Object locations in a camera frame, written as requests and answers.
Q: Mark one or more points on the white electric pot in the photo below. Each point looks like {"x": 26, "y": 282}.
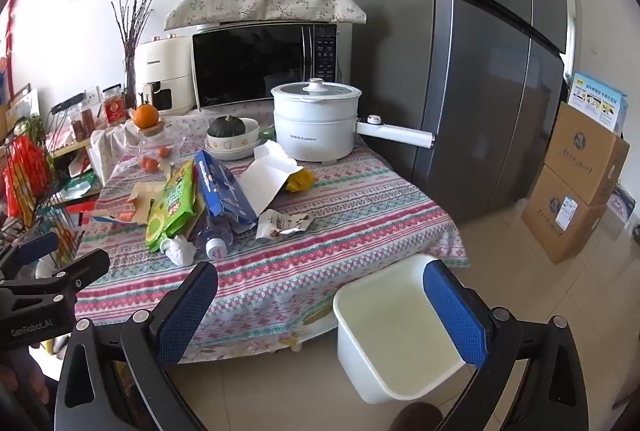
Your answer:
{"x": 315, "y": 126}

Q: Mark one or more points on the white torn paper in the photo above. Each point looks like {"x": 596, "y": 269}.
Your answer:
{"x": 265, "y": 183}

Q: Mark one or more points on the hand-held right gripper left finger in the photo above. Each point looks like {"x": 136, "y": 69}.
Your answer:
{"x": 192, "y": 311}

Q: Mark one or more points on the red wall decoration strip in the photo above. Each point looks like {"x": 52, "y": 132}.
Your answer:
{"x": 9, "y": 41}

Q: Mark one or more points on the vase with dry twigs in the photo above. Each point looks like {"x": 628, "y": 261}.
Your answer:
{"x": 131, "y": 76}

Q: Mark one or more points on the white red wrapper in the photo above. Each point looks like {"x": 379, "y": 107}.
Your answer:
{"x": 275, "y": 226}

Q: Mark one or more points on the green snack packet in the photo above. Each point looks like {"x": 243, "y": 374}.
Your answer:
{"x": 172, "y": 206}

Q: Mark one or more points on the red label jar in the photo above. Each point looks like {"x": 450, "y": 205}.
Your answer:
{"x": 114, "y": 108}

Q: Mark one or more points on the green squash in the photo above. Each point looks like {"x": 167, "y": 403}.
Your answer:
{"x": 226, "y": 127}

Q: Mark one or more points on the black microwave oven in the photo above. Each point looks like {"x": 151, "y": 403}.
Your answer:
{"x": 250, "y": 61}

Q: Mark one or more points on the clear plastic bag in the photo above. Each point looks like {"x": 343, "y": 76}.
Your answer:
{"x": 102, "y": 153}

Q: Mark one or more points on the white blue packet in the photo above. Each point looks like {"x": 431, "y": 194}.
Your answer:
{"x": 622, "y": 206}

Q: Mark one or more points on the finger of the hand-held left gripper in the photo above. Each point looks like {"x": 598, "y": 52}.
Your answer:
{"x": 36, "y": 245}
{"x": 85, "y": 267}

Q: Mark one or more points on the jar of red strips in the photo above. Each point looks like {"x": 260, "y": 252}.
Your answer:
{"x": 82, "y": 123}

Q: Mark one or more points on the dark brown round object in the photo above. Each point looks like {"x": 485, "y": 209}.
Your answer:
{"x": 415, "y": 417}

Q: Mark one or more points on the grey refrigerator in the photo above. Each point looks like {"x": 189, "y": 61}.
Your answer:
{"x": 475, "y": 86}

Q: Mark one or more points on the blue cardboard box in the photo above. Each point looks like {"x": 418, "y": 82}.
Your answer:
{"x": 220, "y": 191}

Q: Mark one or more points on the patterned tablecloth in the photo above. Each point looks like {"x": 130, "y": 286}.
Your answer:
{"x": 325, "y": 221}

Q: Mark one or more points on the clear plastic bottle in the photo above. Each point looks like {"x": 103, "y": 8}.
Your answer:
{"x": 215, "y": 236}

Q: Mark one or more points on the yellow packet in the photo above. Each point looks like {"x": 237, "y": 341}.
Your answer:
{"x": 300, "y": 181}

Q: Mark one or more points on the white plate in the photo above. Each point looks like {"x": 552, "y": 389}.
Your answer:
{"x": 235, "y": 156}

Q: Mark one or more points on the small red tomato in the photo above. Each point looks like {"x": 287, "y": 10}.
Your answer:
{"x": 148, "y": 164}
{"x": 162, "y": 152}

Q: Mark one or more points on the glass pot lid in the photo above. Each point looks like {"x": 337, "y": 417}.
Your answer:
{"x": 315, "y": 90}

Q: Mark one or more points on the red packets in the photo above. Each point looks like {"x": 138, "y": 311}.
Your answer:
{"x": 22, "y": 181}

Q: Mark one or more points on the blue white box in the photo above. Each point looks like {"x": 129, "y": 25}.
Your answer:
{"x": 597, "y": 101}

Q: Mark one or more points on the crumpled white tissue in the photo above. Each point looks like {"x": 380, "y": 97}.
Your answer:
{"x": 179, "y": 251}

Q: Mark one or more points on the cream air fryer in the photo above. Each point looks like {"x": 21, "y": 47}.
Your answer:
{"x": 165, "y": 66}

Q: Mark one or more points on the orange fruit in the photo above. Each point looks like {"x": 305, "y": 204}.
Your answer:
{"x": 145, "y": 116}

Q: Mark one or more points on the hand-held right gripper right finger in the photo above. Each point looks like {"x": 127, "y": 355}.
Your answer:
{"x": 455, "y": 316}

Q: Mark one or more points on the white plastic bin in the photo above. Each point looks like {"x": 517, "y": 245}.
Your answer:
{"x": 395, "y": 336}

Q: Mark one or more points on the floral cloth cover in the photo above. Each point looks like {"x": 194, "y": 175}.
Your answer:
{"x": 260, "y": 1}

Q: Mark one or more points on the brown cardboard piece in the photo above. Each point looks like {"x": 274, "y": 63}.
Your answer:
{"x": 142, "y": 198}

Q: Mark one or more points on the white ceramic bowl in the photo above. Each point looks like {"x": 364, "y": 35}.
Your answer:
{"x": 235, "y": 142}

